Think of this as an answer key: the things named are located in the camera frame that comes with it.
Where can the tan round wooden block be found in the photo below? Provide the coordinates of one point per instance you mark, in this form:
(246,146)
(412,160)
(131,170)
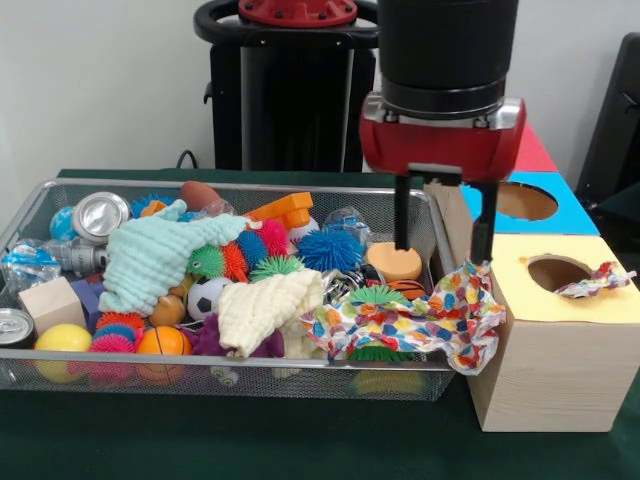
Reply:
(395,265)

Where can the blue spiky ball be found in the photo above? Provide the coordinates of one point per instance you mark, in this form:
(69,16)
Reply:
(330,250)

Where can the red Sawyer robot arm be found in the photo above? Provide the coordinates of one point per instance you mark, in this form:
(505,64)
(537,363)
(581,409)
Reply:
(445,50)

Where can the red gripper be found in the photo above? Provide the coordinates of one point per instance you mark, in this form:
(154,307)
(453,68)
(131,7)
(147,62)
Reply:
(440,150)

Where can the wooden box with three holes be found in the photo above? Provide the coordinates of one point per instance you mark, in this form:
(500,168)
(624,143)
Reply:
(560,370)

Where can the cream yellow cloth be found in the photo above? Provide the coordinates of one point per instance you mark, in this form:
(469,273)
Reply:
(262,312)

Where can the clear mesh bin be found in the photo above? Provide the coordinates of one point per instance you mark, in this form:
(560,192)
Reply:
(100,375)

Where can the small orange basketball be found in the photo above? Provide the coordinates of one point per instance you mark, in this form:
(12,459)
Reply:
(163,342)

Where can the polka-dot cloth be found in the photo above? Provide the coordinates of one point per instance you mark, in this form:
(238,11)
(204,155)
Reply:
(440,320)

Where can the dark green tablecloth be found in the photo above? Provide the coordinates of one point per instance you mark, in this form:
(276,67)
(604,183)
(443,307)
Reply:
(250,440)

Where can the black upright panel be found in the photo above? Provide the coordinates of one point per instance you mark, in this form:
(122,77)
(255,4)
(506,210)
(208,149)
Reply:
(615,130)

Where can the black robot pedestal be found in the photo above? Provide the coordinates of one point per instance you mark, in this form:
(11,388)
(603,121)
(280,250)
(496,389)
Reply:
(290,100)

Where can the green spiky ball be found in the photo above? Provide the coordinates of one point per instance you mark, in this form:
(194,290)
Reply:
(375,295)

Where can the mint green cloth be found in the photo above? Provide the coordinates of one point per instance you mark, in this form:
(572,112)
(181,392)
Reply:
(155,262)

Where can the pink spiky ball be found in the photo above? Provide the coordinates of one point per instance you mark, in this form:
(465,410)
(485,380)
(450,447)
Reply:
(112,342)

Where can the orange plastic toy brick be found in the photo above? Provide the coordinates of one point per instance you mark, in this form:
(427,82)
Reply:
(283,208)

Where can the silver drink can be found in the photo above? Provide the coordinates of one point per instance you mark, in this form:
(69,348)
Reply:
(100,215)

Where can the white patterned cloth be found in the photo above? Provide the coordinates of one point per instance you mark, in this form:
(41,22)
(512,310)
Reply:
(598,283)

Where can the small soccer ball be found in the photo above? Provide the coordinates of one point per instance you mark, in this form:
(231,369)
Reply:
(206,298)

